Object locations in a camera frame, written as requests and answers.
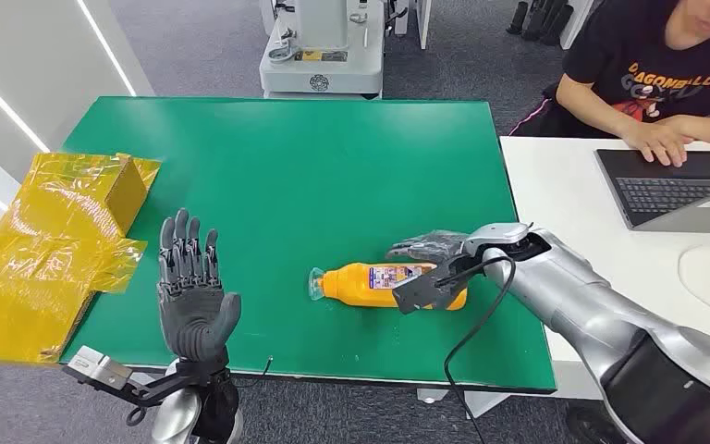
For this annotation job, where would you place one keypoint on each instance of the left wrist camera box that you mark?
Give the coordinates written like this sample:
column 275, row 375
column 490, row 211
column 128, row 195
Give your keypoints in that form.
column 95, row 364

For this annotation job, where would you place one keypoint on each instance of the white table foot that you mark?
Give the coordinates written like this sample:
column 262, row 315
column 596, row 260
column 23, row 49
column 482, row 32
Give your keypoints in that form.
column 431, row 396

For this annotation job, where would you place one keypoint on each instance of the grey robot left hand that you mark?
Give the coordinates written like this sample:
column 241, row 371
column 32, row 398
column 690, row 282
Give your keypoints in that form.
column 193, row 312

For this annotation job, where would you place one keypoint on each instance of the orange plastic bottle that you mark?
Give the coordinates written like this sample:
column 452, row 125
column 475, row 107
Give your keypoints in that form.
column 349, row 285

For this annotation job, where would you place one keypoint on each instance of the white robot base machine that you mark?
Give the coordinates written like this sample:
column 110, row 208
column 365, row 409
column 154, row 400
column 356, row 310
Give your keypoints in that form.
column 324, row 55

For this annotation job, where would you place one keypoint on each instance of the dark grey laptop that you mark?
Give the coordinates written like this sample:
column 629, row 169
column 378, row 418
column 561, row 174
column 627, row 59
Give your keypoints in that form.
column 655, row 190

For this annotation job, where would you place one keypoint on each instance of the person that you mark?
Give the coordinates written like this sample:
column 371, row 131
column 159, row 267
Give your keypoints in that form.
column 637, row 61

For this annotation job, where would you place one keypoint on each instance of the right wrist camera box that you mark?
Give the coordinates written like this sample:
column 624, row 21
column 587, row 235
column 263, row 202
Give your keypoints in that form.
column 419, row 294

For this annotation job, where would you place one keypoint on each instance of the green table mat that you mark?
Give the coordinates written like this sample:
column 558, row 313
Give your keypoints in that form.
column 330, row 184

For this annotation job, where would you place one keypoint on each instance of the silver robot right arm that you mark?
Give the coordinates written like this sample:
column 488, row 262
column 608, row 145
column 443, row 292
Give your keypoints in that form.
column 575, row 300

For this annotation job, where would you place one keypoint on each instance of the yellow taped cardboard box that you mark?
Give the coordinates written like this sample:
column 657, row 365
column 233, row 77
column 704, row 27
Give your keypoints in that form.
column 55, row 245

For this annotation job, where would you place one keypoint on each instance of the person's hand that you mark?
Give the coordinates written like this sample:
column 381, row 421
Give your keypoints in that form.
column 658, row 142

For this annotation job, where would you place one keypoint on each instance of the black cylindrical objects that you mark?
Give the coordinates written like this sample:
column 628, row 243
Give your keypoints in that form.
column 542, row 21

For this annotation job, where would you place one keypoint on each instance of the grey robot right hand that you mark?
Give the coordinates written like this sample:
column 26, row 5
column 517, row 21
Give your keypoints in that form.
column 431, row 245

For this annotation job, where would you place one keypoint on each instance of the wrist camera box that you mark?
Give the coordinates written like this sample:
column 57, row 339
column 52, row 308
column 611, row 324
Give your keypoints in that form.
column 95, row 364
column 419, row 294

